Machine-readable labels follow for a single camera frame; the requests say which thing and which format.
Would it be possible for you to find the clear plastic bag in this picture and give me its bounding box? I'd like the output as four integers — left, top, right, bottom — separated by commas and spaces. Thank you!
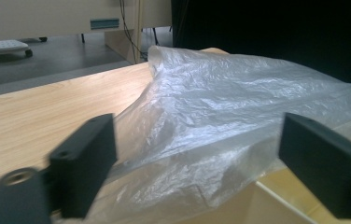
86, 45, 351, 224

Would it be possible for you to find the cream plastic bin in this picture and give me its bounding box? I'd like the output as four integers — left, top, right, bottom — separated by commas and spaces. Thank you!
176, 127, 351, 224

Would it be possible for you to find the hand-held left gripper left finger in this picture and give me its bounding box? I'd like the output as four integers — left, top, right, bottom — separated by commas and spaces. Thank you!
49, 113, 118, 219

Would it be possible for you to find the black curtain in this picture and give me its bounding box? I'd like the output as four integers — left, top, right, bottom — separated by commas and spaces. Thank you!
170, 0, 351, 86

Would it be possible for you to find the black hanging cable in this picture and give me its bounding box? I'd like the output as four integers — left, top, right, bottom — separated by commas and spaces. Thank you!
119, 0, 149, 63

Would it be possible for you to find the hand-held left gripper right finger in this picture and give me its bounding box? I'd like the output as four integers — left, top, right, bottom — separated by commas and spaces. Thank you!
278, 112, 351, 220

